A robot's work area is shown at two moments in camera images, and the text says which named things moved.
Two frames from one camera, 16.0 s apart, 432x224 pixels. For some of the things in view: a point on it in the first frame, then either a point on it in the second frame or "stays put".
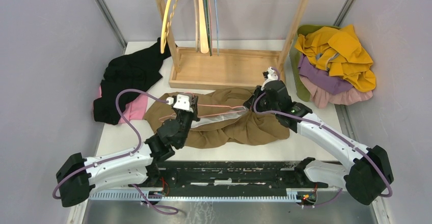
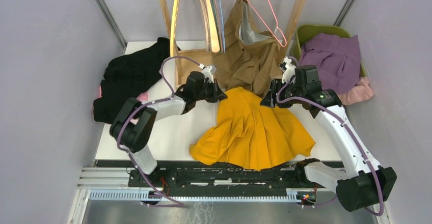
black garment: [134, 71] stays put
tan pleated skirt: [224, 121] -> [249, 57]
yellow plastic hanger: [164, 34] -> [174, 18]
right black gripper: [258, 91] -> [271, 100]
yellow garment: [340, 51] -> [251, 134]
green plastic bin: [295, 50] stays put
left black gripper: [194, 103] -> [218, 94]
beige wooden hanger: [201, 40] -> [211, 39]
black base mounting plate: [230, 175] stays put
